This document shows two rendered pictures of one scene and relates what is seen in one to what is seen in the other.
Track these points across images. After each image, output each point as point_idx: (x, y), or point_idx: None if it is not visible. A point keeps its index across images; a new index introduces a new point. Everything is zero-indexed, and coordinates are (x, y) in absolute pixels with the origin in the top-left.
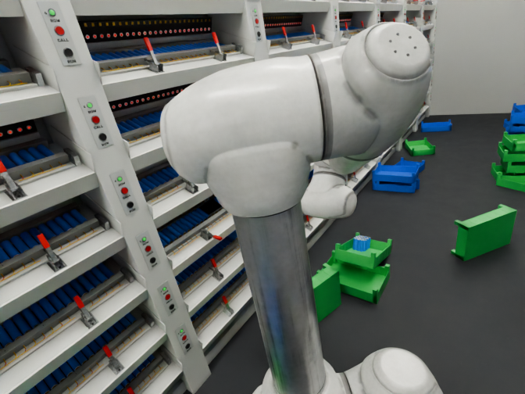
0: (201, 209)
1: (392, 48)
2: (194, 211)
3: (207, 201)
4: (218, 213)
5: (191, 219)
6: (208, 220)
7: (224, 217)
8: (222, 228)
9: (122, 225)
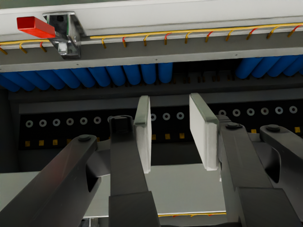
0: (227, 65)
1: None
2: (261, 75)
3: (184, 73)
4: (231, 56)
5: (300, 66)
6: (285, 52)
7: (215, 27)
8: (283, 1)
9: None
